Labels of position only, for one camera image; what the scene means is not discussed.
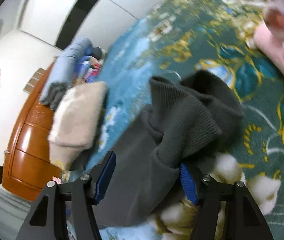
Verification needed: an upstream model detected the wooden headboard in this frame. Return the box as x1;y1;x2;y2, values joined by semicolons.
1;64;68;202

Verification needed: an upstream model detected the white wardrobe with black stripe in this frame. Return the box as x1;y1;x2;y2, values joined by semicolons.
19;0;200;55

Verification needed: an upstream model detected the pink fluffy garment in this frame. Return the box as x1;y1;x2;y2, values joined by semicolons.
253;0;284;93

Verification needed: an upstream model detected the dark cloth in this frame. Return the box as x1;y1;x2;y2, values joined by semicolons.
91;46;103;61

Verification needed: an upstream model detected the wall switch panel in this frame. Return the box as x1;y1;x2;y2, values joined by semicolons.
23;67;45;93

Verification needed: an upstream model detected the folded colourful floral quilt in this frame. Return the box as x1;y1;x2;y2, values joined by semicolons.
75;55;103;83

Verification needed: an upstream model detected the dark grey sweatshirt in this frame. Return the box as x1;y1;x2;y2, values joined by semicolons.
92;69;245;227

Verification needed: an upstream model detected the folded light blue quilt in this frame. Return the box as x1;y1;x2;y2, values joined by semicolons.
39;37;93;111

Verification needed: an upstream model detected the cream fluffy garment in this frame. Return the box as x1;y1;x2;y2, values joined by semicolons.
47;81;108;168

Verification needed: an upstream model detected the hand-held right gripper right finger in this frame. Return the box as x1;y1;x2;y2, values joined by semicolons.
179;162;274;240

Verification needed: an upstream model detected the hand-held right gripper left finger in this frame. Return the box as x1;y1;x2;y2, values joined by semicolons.
16;151;117;240

